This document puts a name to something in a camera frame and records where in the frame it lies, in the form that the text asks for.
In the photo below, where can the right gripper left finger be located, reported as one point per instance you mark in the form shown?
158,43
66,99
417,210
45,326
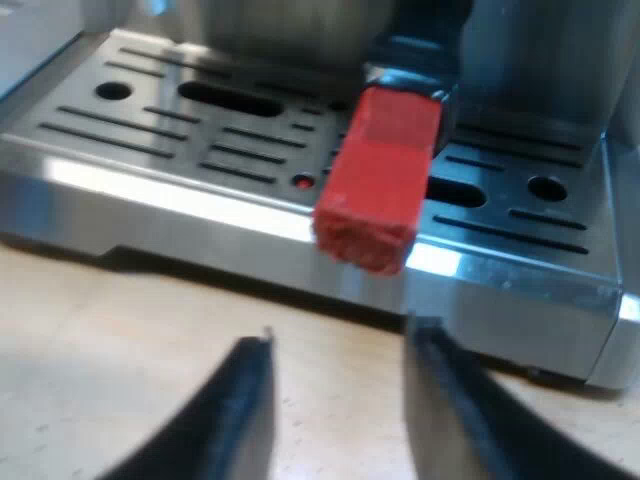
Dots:
220,415

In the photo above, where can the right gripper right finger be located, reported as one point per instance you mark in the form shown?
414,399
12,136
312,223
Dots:
475,415

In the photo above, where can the steel espresso machine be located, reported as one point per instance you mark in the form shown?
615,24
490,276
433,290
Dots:
150,165

